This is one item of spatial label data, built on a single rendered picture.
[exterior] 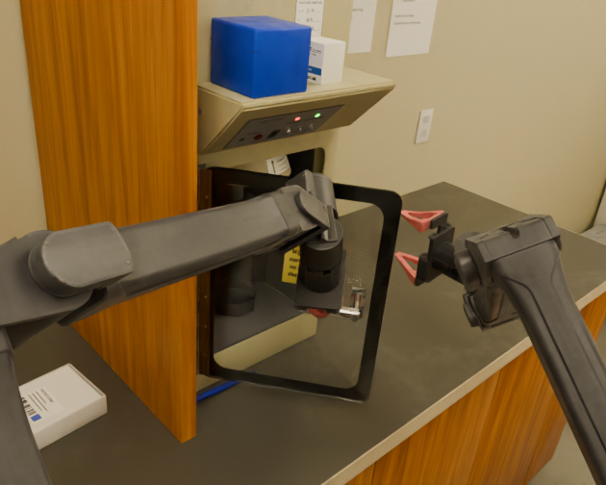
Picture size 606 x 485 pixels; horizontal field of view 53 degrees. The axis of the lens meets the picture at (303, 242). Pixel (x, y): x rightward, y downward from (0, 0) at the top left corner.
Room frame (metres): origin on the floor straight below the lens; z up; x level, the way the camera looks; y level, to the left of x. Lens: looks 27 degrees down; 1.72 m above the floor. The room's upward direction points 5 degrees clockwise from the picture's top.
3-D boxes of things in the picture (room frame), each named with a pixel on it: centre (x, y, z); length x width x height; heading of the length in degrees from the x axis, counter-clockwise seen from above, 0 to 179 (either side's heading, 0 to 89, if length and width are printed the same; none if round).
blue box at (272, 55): (0.87, 0.08, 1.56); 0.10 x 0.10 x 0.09; 45
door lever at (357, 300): (0.80, -0.06, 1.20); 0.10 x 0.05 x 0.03; 83
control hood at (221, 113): (0.93, 0.02, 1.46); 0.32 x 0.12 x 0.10; 135
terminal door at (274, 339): (0.84, 0.01, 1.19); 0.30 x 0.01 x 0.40; 83
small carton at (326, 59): (0.96, 0.00, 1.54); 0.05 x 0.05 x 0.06; 50
